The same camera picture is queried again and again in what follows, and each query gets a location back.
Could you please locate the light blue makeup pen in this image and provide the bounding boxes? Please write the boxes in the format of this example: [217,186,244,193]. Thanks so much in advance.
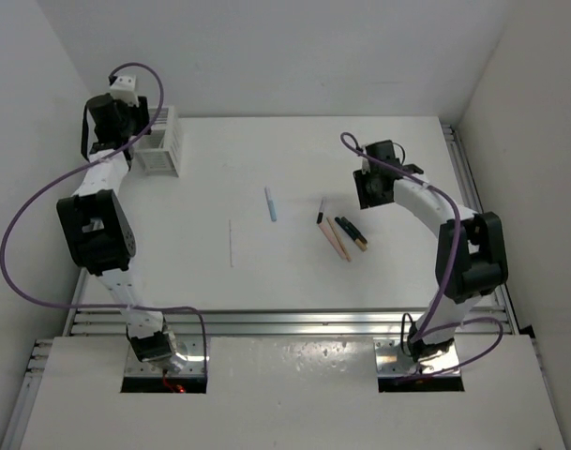
[264,187,278,222]

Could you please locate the black gold makeup pen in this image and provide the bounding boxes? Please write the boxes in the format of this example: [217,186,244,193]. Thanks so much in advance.
[340,217,368,248]

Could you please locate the pink makeup pencil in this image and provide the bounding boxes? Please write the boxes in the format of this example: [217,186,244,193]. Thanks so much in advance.
[318,222,346,260]

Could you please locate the tan makeup pencil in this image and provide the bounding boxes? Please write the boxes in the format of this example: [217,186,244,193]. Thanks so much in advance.
[326,217,352,263]

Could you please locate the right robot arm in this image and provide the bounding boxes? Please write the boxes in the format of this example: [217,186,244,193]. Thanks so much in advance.
[340,132,508,362]

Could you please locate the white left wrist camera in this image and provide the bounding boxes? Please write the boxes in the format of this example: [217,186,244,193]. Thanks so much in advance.
[109,75,139,107]

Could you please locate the aluminium frame rail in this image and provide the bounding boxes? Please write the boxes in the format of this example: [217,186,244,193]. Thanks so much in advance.
[62,116,525,337]

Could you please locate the white slotted organizer box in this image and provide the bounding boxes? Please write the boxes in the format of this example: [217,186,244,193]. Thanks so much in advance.
[135,105,183,176]

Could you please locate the white front cover board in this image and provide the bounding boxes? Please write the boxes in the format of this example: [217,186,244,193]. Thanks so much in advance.
[22,337,564,449]

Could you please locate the white black-tipped makeup pen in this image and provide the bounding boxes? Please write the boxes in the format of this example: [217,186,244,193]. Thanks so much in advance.
[316,197,326,225]

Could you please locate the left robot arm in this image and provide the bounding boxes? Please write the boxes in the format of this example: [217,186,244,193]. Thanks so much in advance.
[56,94,176,370]

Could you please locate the dark green makeup pen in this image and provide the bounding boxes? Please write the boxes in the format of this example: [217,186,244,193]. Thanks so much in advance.
[335,217,368,251]

